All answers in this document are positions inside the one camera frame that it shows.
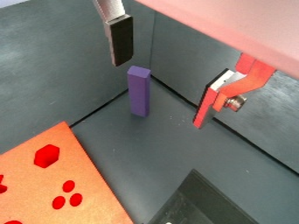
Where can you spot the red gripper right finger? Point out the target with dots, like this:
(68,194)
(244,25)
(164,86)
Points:
(223,93)

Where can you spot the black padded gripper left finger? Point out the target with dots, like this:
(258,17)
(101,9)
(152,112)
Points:
(119,29)

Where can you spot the purple rectangular block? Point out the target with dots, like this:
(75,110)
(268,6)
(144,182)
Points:
(137,81)

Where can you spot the orange shape sorting board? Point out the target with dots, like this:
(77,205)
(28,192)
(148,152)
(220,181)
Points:
(52,186)

